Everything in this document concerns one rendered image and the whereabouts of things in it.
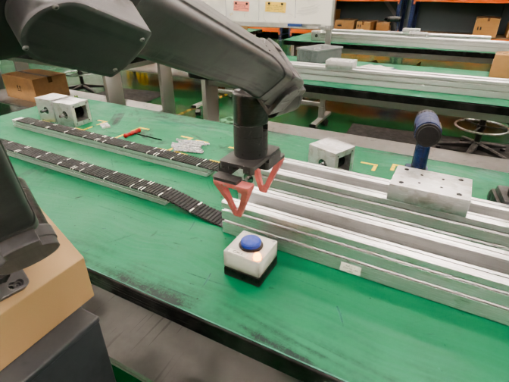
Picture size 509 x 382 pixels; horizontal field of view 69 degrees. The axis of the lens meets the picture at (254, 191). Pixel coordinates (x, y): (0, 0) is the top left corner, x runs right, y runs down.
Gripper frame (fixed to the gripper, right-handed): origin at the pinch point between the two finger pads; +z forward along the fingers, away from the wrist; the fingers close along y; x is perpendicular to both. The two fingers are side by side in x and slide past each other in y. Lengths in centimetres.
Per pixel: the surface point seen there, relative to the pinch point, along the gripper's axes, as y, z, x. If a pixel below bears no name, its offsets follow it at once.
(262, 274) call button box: -2.6, 14.3, -3.8
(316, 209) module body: 15.1, 8.1, -7.8
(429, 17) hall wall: 1062, 36, 71
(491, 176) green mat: 71, 17, -44
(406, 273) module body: 7.8, 12.0, -28.0
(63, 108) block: 41, 9, 109
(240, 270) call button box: -4.1, 13.6, 0.2
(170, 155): 32, 13, 47
